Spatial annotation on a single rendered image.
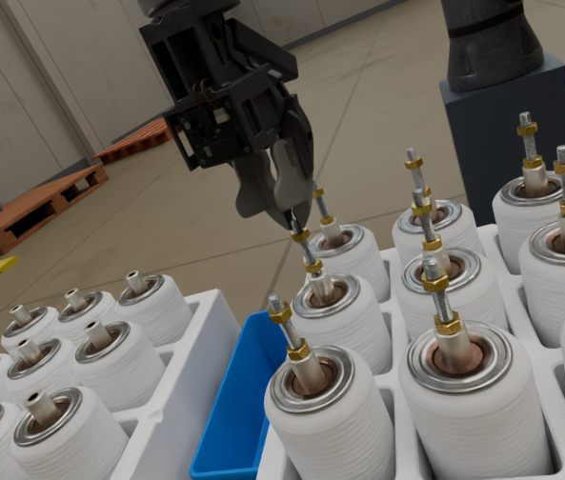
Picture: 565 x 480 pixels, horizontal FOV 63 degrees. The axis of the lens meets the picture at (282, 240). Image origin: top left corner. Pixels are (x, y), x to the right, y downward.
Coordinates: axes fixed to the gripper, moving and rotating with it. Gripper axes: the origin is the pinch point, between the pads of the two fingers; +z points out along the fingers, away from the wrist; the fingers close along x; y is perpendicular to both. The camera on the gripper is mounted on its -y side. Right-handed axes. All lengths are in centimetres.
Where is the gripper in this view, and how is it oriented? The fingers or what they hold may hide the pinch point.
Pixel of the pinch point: (294, 212)
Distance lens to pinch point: 45.2
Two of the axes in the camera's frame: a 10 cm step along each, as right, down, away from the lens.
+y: -3.9, 5.3, -7.5
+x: 8.4, -1.2, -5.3
